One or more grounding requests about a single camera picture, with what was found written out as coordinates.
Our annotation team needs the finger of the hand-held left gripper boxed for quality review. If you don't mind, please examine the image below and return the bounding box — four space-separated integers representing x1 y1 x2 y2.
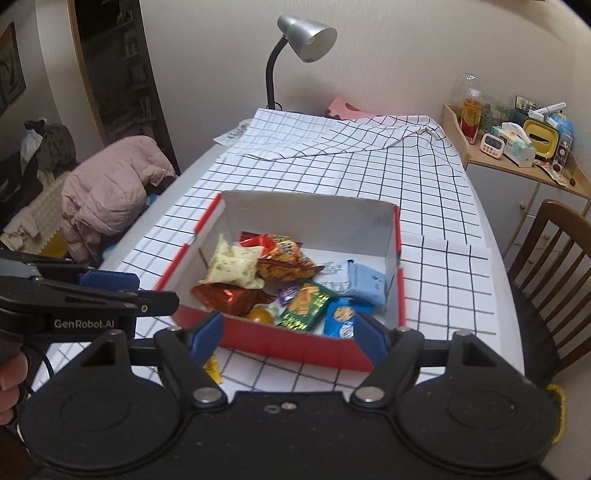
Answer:
28 276 181 320
0 249 140 292

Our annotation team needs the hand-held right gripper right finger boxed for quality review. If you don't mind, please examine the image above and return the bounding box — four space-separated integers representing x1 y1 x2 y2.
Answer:
351 313 525 409

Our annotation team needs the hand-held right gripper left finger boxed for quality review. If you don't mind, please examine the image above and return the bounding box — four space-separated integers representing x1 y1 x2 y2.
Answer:
81 311 227 408

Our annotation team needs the blue and white biscuit packet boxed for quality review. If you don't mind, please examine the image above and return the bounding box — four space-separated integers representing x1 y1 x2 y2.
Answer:
323 298 375 340

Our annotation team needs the small yellow snack packet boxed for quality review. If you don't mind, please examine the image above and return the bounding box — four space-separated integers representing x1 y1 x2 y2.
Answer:
203 354 223 385

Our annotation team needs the dark red foil packet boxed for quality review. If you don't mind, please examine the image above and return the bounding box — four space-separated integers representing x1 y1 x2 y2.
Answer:
191 282 273 317

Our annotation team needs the light blue snack packet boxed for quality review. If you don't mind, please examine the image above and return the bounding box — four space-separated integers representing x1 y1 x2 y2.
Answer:
344 259 387 311

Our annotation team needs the cream snack bag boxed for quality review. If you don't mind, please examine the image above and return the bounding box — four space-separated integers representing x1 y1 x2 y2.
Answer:
199 234 265 291

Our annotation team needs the green snack packet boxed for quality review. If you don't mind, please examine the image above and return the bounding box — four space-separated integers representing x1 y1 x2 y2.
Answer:
279 281 338 333

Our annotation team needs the red cardboard box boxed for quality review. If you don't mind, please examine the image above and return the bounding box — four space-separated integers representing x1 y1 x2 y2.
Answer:
152 190 407 372

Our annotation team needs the orange chip bag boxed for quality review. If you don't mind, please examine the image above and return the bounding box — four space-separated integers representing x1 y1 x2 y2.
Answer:
256 234 324 282

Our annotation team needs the person's left hand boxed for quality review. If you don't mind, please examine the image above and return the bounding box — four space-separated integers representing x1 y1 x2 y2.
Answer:
0 353 29 426

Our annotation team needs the pink puffer jacket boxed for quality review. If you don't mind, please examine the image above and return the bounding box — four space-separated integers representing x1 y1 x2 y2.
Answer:
61 136 178 268

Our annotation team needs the small red snack packet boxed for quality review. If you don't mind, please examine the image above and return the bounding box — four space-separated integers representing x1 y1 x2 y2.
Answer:
239 234 275 252

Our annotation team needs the cream lace cloth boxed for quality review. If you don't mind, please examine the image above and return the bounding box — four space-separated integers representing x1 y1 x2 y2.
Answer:
0 173 70 252

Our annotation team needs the pile of dark clothes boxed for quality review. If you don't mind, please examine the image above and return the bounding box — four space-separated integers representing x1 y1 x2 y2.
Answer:
21 119 77 171

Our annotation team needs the white checked tablecloth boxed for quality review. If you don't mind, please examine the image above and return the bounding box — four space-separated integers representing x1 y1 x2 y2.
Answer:
46 107 502 395

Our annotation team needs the grey cabinet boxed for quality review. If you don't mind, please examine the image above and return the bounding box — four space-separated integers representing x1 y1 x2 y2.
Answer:
464 161 591 278

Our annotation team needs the printed paper sheet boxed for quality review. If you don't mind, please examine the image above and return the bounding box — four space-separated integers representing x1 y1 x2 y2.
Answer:
213 121 252 146

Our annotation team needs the wooden chair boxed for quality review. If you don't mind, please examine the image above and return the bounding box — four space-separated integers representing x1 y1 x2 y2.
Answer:
508 199 591 384

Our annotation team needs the dark bookshelf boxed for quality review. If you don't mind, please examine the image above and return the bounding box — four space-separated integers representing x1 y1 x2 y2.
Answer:
69 0 181 162

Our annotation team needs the small white timer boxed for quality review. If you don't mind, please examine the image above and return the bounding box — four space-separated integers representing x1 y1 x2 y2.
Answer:
480 133 504 158

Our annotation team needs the pink spotted bag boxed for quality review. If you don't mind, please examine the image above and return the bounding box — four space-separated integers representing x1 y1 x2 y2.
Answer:
325 97 384 120

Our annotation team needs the white tissue box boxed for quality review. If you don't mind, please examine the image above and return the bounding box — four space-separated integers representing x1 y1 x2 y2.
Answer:
501 122 536 167

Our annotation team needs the orange drink bottle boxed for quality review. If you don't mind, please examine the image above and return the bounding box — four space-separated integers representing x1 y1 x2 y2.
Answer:
461 89 483 145

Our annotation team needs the yellow box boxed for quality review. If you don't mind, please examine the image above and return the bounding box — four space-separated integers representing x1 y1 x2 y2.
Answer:
523 117 561 161

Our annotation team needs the clear glass dome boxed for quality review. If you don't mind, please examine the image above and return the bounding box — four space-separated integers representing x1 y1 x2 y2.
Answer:
450 73 518 134

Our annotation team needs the blue patterned packet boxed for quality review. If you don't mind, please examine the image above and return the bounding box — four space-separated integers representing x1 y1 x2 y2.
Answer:
551 113 575 162

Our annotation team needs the white handheld device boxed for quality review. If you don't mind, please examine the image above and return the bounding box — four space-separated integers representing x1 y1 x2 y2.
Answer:
529 102 566 121

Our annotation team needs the silver desk lamp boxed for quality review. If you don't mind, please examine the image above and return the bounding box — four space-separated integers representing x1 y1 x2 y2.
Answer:
265 15 338 112

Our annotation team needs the black cable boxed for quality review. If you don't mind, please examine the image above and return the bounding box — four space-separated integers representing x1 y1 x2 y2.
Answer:
21 344 54 398

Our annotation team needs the framed wall picture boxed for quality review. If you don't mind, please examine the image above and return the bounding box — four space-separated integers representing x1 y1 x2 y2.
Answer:
0 21 26 109

